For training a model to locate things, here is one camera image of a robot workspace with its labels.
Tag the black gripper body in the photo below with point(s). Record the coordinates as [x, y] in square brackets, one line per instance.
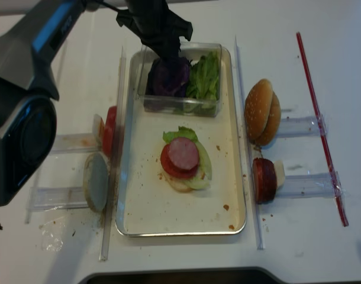
[156, 25]

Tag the clear holder upper right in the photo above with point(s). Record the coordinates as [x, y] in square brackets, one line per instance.
[302, 127]

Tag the green lettuce in container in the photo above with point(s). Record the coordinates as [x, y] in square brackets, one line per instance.
[204, 78]

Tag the stack of sausage slices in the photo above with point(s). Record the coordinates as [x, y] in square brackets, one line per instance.
[265, 181]

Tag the metal baking tray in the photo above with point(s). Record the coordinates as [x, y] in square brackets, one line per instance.
[147, 205]

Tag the clear holder lower right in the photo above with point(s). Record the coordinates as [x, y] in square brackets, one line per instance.
[320, 185]

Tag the white cheese slice right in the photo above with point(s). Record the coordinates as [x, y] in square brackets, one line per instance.
[280, 173]

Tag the clear rail right of tray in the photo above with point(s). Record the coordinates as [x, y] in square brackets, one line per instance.
[248, 153]

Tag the red straw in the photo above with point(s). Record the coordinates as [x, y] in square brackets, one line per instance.
[333, 175]

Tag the clear holder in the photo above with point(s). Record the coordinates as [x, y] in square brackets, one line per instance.
[59, 198]
[75, 143]
[320, 185]
[302, 127]

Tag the clear rail left of tray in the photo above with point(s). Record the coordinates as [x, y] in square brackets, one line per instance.
[115, 153]

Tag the green leaf under sausage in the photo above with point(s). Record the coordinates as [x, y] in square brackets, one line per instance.
[182, 132]

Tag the clear holder lower left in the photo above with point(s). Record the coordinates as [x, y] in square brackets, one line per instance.
[59, 198]

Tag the clear far left rail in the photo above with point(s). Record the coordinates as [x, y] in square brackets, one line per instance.
[33, 189]

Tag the bun bottom on tray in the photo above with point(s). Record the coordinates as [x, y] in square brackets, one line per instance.
[175, 183]

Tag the white onion slice left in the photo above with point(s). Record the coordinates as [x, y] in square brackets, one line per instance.
[98, 127]

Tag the clear rail of tray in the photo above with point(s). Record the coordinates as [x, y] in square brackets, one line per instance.
[248, 153]
[115, 153]

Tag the sausage slice on sandwich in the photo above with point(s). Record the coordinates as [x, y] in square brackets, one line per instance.
[183, 153]

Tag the clear holder upper left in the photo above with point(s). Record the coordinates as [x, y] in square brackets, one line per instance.
[75, 143]

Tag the clear plastic container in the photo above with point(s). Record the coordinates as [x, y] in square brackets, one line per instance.
[186, 106]

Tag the bun bottom in rack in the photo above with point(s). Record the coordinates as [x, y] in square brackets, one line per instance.
[95, 181]

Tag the tomato slice on sandwich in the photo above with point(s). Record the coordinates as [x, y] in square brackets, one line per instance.
[172, 170]

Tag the purple cabbage leaf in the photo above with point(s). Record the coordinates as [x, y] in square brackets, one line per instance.
[169, 78]

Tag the sesame bun top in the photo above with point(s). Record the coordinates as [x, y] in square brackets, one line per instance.
[257, 108]

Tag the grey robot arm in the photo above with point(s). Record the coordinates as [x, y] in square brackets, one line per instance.
[28, 119]

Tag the dark monitor edge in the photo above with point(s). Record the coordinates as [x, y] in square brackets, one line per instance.
[220, 275]

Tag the tomato slices in rack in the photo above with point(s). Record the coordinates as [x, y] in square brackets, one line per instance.
[109, 131]

